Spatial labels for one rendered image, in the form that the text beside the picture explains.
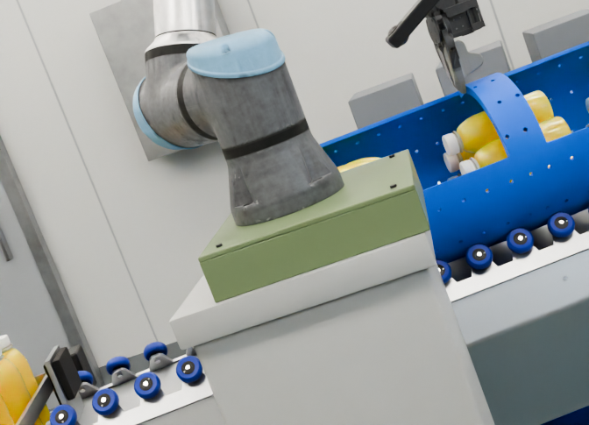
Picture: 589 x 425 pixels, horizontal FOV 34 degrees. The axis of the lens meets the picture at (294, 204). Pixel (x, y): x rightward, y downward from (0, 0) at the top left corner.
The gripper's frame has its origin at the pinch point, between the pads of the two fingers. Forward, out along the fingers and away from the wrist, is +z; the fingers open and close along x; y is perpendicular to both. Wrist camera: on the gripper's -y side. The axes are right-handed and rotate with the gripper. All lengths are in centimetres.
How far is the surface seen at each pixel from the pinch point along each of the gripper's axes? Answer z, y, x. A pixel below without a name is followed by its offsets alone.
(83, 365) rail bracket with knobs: 27, -84, 19
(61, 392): 24, -83, -5
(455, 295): 31.5, -14.7, -11.9
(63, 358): 20, -82, -1
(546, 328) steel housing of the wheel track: 42.0, -2.2, -13.4
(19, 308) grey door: 61, -188, 363
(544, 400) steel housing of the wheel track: 56, -6, -8
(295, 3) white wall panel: -40, 13, 329
